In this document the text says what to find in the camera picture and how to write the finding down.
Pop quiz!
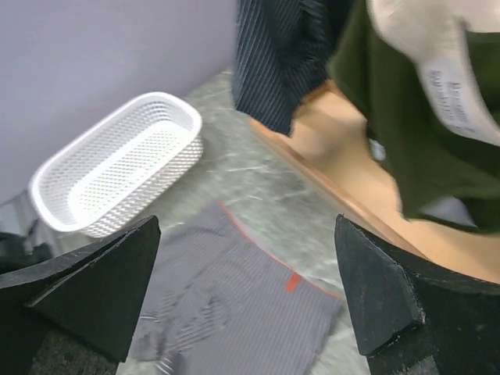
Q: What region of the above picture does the navy striped hanging underwear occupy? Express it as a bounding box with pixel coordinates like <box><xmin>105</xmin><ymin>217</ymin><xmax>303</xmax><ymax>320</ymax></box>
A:
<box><xmin>232</xmin><ymin>0</ymin><xmax>352</xmax><ymax>136</ymax></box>

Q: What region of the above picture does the white perforated plastic basket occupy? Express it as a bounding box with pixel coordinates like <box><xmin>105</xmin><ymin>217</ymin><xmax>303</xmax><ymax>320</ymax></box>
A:
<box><xmin>30</xmin><ymin>92</ymin><xmax>203</xmax><ymax>238</ymax></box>

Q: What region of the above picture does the wooden hanger stand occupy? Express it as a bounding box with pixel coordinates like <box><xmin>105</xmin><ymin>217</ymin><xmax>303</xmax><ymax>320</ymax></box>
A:
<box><xmin>249</xmin><ymin>80</ymin><xmax>499</xmax><ymax>283</ymax></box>

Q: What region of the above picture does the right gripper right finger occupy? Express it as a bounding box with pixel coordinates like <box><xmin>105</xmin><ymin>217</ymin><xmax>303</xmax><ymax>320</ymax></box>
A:
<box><xmin>334</xmin><ymin>216</ymin><xmax>499</xmax><ymax>374</ymax></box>

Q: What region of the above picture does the olive green hanging underwear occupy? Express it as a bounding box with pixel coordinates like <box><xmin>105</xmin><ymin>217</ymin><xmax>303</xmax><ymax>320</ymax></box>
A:
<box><xmin>327</xmin><ymin>1</ymin><xmax>499</xmax><ymax>234</ymax></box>

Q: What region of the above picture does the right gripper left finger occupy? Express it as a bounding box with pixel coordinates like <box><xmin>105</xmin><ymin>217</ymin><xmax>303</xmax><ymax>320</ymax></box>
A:
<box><xmin>1</xmin><ymin>216</ymin><xmax>161</xmax><ymax>374</ymax></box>

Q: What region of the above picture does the grey striped boxer underwear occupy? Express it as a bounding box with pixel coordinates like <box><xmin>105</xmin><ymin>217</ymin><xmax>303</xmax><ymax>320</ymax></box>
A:
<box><xmin>129</xmin><ymin>203</ymin><xmax>341</xmax><ymax>374</ymax></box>

